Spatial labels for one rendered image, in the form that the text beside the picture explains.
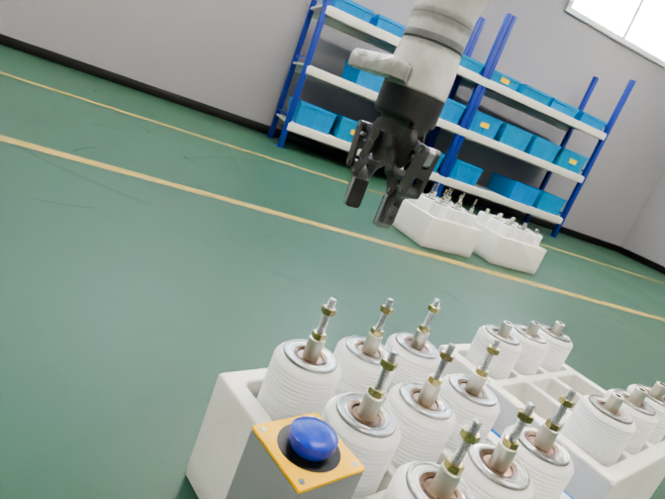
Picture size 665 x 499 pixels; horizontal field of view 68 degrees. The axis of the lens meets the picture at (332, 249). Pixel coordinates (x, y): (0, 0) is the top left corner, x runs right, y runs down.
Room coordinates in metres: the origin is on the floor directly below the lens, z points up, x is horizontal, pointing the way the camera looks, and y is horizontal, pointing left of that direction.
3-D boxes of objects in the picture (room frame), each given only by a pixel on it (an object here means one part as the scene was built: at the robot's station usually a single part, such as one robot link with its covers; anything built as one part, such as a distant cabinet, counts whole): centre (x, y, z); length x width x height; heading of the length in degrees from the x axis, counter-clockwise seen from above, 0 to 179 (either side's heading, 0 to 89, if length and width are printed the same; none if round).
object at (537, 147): (6.12, -1.75, 0.90); 0.50 x 0.38 x 0.21; 24
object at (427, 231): (3.02, -0.53, 0.09); 0.39 x 0.39 x 0.18; 30
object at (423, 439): (0.60, -0.19, 0.16); 0.10 x 0.10 x 0.18
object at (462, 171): (5.77, -0.97, 0.36); 0.50 x 0.38 x 0.21; 24
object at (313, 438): (0.34, -0.04, 0.32); 0.04 x 0.04 x 0.02
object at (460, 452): (0.43, -0.19, 0.30); 0.01 x 0.01 x 0.08
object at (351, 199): (0.63, 0.00, 0.48); 0.02 x 0.01 x 0.04; 127
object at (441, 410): (0.60, -0.19, 0.25); 0.08 x 0.08 x 0.01
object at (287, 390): (0.60, -0.02, 0.16); 0.10 x 0.10 x 0.18
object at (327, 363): (0.60, -0.02, 0.25); 0.08 x 0.08 x 0.01
